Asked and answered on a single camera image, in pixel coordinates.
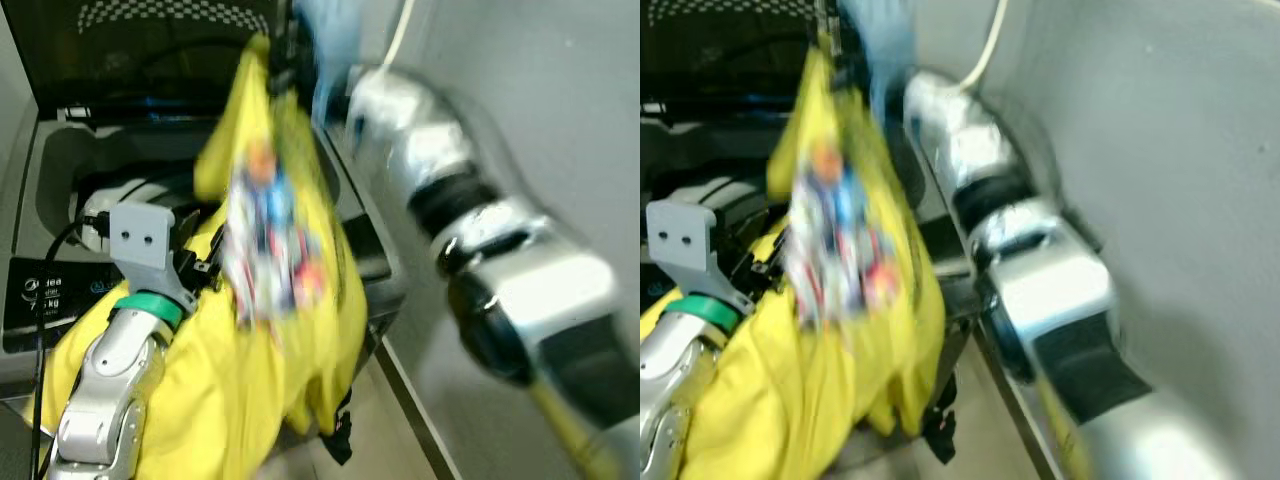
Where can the yellow printed shirt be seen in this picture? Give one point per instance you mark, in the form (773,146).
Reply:
(830,390)
(250,380)

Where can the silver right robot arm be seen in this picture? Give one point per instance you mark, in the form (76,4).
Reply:
(1060,280)
(520,270)

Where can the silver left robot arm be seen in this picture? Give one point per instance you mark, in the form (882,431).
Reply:
(115,380)
(670,370)

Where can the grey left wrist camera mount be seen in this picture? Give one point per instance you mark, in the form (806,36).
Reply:
(140,240)
(685,240)

